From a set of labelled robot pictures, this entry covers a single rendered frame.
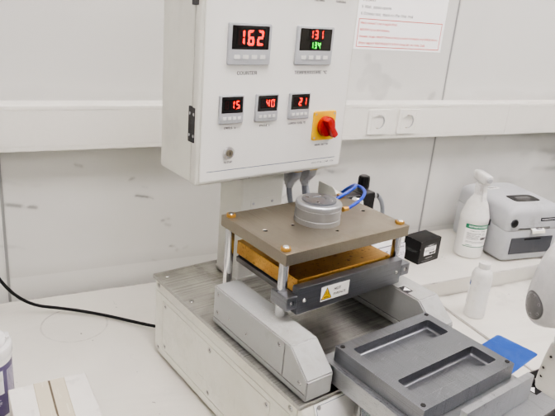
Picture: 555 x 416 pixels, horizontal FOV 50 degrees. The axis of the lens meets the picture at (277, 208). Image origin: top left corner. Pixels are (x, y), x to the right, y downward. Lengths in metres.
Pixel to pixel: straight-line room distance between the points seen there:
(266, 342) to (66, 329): 0.59
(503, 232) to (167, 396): 1.06
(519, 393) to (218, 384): 0.48
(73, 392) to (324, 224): 0.49
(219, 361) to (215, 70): 0.48
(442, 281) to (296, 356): 0.82
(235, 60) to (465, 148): 1.12
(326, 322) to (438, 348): 0.23
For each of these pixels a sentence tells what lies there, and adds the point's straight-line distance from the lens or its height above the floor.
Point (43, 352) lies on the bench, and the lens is 1.31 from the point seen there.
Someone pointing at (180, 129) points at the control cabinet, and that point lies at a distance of 1.02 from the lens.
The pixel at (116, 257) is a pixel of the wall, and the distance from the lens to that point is 1.51.
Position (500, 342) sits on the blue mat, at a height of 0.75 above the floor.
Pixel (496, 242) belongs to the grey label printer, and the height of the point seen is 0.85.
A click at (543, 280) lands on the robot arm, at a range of 1.02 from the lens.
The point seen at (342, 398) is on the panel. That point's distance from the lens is 0.91.
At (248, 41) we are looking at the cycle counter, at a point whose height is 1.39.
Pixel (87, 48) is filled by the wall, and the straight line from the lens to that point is 1.37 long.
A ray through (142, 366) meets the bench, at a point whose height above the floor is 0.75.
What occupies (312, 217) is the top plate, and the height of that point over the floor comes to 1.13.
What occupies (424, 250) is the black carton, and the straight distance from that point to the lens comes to 1.68.
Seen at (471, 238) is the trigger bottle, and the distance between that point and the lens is 1.76.
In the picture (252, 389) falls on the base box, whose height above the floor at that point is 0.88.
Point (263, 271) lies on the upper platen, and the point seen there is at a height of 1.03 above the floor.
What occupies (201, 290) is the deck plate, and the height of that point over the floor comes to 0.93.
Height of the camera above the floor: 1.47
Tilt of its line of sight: 20 degrees down
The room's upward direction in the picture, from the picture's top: 5 degrees clockwise
